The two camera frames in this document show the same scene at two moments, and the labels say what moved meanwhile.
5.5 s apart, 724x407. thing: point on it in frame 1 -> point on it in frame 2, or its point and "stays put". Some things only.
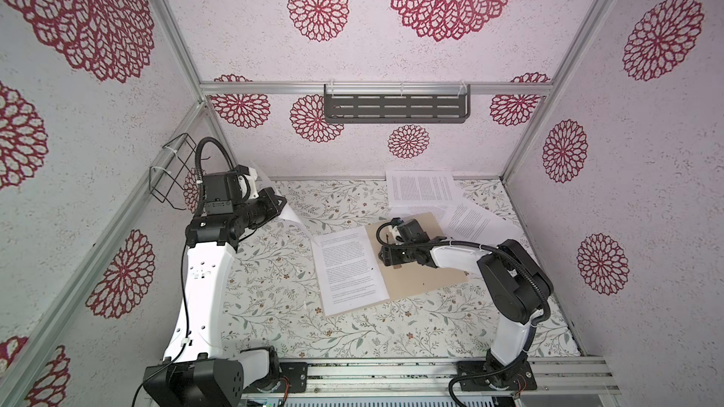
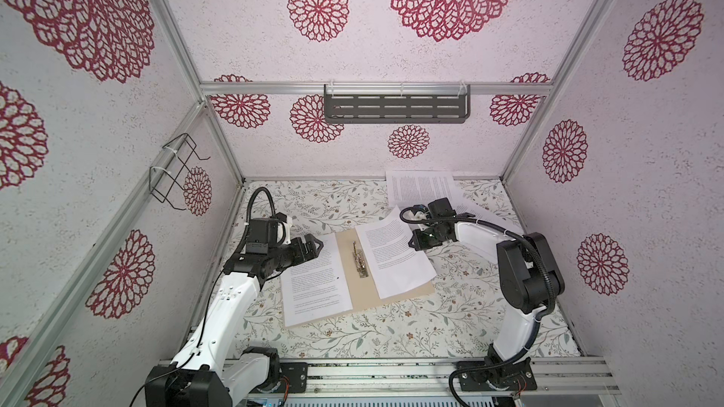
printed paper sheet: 348,272 -> 316,289
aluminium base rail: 434,378 stays put
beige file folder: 413,277 -> 361,284
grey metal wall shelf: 396,103 stays put
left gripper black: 269,199 -> 308,238
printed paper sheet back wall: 420,187 stays put
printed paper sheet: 287,213 -> 393,264
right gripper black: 387,256 -> 418,243
